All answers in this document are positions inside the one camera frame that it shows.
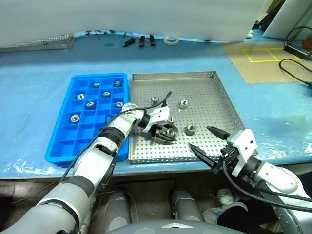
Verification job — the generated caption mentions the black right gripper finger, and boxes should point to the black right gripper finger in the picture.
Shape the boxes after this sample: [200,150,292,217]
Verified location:
[188,143,219,174]
[206,125,231,142]

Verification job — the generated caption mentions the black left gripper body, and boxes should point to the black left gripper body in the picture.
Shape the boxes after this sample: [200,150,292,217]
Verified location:
[150,121,180,137]

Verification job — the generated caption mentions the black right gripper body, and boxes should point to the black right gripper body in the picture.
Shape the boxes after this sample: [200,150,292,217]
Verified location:
[211,139,241,174]

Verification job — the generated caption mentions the blue plastic compartment tray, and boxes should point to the blue plastic compartment tray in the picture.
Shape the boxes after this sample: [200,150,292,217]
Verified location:
[45,72,129,167]

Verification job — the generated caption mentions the spare perforated steel tray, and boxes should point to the spare perforated steel tray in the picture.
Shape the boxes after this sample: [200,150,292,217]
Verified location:
[0,33,76,53]

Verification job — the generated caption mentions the white crumpled cloth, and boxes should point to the white crumpled cloth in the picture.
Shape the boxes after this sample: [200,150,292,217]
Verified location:
[217,188,249,218]

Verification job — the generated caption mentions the grey rounded robot thigh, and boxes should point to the grey rounded robot thigh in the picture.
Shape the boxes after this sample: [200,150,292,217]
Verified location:
[170,189,204,223]
[106,190,134,231]

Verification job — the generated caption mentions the brown cardboard sheet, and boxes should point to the brown cardboard sheet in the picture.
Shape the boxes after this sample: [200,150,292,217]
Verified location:
[223,41,312,84]

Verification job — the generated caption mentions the grey robot torso shell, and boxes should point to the grey robot torso shell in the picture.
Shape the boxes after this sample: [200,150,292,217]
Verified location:
[104,220,221,234]

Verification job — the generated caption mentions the white tape roll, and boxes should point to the white tape roll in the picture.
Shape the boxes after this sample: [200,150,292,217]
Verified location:
[163,36,180,45]

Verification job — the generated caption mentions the black flat device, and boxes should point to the black flat device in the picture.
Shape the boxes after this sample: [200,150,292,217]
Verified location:
[284,45,312,61]

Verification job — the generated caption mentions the black fabric object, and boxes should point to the black fabric object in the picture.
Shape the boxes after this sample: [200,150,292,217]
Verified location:
[254,9,277,31]

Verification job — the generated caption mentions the white foam board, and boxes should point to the white foam board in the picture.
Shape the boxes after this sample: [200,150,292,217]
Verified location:
[262,0,312,41]

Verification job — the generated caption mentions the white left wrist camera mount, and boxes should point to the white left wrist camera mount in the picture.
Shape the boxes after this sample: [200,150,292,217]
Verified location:
[145,106,171,134]

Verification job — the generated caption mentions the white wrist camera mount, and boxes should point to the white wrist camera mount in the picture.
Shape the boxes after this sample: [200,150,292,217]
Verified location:
[226,128,258,178]
[145,106,171,134]

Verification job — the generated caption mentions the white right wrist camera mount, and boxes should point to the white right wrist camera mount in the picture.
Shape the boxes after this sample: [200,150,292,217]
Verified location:
[226,128,258,178]

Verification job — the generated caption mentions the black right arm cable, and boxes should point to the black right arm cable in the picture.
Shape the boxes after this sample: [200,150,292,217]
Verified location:
[220,156,312,213]

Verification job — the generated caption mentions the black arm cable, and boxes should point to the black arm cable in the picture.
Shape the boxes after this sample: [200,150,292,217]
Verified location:
[220,156,312,213]
[60,91,173,182]

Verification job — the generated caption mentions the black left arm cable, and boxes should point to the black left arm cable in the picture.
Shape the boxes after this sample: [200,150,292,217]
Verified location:
[60,91,173,182]

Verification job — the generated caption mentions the black curved cable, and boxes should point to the black curved cable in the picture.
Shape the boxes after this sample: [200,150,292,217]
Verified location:
[278,58,312,86]

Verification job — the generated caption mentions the black looped cable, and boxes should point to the black looped cable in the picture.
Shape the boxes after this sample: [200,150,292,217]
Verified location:
[284,26,312,49]

